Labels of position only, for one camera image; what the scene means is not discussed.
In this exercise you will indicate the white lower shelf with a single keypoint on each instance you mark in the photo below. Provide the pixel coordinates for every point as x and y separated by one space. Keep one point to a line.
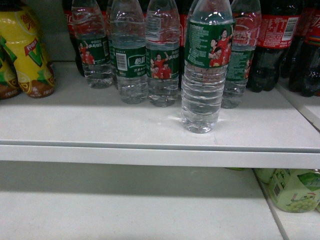
67 216

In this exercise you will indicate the lemon tea bottle left edge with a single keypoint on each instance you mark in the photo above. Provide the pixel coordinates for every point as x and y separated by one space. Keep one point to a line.
9 86

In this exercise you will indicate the water bottle right rear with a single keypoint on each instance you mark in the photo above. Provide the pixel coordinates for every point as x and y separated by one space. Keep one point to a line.
248 16

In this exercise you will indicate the clear water bottle green label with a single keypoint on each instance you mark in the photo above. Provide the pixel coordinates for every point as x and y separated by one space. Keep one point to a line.
207 50

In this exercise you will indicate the water bottle barcode label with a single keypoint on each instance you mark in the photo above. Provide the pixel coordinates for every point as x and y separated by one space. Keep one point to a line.
128 38

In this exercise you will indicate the green grape juice bottle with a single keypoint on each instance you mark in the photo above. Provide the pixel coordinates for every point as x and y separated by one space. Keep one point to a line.
291 190

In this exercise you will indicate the yellow lemon tea bottle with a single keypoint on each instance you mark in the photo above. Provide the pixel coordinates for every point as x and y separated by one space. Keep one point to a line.
21 39

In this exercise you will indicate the white metal shelf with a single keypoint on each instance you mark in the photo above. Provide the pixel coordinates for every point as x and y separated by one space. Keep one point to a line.
79 124

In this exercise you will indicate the cola bottle red label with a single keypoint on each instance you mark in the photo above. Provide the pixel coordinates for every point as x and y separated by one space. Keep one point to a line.
279 19

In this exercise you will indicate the water bottle team label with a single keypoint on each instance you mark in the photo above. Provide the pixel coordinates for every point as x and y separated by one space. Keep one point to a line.
162 38

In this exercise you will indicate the water bottle far left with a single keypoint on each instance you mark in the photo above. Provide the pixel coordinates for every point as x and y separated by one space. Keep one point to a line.
92 42

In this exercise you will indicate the cola bottle far right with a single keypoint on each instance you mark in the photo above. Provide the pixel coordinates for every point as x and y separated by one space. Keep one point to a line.
305 75

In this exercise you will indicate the cola bottle behind left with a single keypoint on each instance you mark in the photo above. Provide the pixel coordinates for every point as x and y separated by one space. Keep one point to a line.
67 10

